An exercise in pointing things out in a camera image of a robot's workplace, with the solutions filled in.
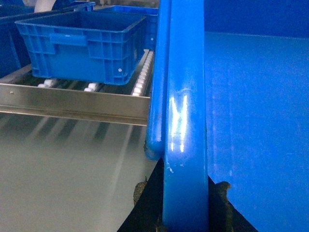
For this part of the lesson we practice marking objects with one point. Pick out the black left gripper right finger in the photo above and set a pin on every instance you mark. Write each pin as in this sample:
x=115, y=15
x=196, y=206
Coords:
x=223, y=217

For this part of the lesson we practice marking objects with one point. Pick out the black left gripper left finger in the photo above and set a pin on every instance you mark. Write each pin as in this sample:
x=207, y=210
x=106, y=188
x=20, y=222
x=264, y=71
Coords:
x=146, y=215

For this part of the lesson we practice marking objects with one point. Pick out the blue plastic crate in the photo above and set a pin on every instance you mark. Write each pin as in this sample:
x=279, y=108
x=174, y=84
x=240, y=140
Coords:
x=230, y=102

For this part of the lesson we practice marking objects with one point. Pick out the blue crate on shelf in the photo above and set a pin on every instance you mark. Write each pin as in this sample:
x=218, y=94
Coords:
x=98, y=47

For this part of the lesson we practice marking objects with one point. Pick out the white roller track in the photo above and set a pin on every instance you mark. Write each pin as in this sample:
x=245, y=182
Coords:
x=92, y=87
x=48, y=83
x=143, y=78

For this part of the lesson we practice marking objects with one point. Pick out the white roller track middle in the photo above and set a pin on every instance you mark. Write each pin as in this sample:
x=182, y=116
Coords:
x=92, y=87

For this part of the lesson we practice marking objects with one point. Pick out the white roller track left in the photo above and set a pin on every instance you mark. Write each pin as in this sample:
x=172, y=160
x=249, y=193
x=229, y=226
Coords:
x=48, y=83

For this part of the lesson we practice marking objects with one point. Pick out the steel roller shelf frame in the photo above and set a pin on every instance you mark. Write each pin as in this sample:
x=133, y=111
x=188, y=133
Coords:
x=19, y=94

